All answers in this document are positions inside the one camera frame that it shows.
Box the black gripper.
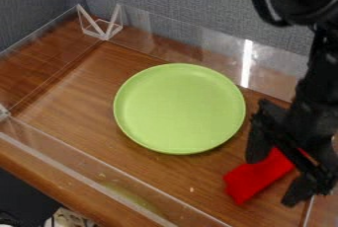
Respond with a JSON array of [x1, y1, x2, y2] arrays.
[[246, 99, 338, 207]]

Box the red block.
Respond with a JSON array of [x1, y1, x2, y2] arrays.
[[223, 148, 295, 204]]

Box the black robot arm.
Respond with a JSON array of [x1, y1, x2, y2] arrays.
[[246, 0, 338, 207]]

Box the green round plate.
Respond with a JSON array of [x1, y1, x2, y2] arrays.
[[114, 63, 246, 155]]

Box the clear acrylic enclosure wall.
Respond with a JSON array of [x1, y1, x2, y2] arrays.
[[0, 3, 338, 227]]

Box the clear acrylic corner bracket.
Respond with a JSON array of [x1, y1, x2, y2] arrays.
[[76, 4, 123, 40]]

